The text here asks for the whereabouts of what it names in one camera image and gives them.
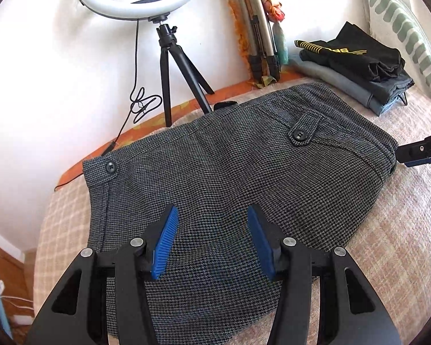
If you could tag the black folded garment yellow print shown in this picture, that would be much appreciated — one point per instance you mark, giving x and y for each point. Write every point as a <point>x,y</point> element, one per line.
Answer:
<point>359,55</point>

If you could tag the small black tripod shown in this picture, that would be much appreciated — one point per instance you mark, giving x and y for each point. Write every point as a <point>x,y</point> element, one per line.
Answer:
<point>176,68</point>

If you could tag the folded silver tripod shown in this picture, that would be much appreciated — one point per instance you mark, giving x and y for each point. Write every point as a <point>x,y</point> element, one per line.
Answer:
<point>256,25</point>

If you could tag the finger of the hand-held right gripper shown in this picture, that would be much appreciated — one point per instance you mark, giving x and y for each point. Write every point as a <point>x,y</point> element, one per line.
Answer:
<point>418,153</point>

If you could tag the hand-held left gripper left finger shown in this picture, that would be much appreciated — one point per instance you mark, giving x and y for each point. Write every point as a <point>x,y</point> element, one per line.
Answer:
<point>164,237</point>

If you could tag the orange flower garland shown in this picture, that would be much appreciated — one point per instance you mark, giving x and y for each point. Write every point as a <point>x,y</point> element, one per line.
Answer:
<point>273,3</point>

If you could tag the grey houndstooth pants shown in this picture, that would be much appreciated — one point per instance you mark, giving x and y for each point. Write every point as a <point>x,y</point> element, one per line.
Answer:
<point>237,172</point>

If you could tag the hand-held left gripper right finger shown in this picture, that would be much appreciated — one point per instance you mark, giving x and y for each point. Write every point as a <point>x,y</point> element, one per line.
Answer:
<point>263,240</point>

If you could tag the green leaf print pillow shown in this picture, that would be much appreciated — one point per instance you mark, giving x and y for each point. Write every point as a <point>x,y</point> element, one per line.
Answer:
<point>398,21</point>

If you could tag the grey folded garment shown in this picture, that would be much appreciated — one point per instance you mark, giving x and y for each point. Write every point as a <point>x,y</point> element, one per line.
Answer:
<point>336,79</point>

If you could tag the blue folded garment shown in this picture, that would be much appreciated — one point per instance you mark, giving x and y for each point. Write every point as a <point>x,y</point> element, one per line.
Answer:
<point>382,107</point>

